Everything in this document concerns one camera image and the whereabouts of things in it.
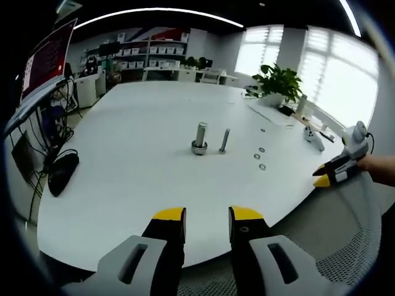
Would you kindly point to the grey mesh chair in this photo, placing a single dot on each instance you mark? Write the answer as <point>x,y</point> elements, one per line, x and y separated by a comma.
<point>339,231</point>

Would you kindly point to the large dark steel washer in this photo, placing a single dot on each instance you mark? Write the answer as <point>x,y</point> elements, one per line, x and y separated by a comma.
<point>193,148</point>
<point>193,144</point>

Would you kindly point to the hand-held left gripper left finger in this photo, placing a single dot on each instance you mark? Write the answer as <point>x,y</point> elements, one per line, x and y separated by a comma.
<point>135,262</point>

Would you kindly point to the shelf of white storage bins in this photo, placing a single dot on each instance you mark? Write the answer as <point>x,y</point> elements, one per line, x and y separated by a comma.
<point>154,50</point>

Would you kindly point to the monitor with red screen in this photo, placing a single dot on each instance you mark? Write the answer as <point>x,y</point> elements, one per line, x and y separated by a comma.
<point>46,61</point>

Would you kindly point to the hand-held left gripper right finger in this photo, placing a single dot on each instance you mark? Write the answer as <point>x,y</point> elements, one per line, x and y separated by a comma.
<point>277,262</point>

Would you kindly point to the white bottle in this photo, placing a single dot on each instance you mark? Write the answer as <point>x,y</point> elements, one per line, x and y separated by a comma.
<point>301,105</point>

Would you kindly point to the black power adapter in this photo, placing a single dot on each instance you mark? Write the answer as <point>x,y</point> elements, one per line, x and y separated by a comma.
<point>285,111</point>

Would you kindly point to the green potted plant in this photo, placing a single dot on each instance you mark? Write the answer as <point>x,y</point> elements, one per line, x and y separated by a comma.
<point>277,78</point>

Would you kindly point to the white low cabinet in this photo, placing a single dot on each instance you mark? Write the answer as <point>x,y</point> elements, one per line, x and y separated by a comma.
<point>169,74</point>

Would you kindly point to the small green plant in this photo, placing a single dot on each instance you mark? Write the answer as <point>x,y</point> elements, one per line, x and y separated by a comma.
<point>197,63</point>

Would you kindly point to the white game controller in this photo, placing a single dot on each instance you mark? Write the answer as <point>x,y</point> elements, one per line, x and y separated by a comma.
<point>310,134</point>

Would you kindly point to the black slim device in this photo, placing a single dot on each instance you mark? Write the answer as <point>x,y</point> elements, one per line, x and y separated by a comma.
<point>327,136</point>

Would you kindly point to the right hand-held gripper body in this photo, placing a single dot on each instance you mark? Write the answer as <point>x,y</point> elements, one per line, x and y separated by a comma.
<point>356,142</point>

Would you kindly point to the dark background monitor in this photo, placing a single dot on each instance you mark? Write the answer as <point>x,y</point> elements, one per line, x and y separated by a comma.
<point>107,50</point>

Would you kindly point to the thick threaded steel stud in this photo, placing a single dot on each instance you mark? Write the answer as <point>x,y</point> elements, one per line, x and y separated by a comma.
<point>201,132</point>

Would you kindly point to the thin threaded steel stud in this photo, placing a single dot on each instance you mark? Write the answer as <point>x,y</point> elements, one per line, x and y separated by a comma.
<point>226,138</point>

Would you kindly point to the window with white blinds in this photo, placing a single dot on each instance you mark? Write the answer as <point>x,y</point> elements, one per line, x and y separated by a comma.
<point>333,61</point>

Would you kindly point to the black computer mouse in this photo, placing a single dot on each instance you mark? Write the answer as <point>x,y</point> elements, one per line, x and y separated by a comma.
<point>63,175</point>

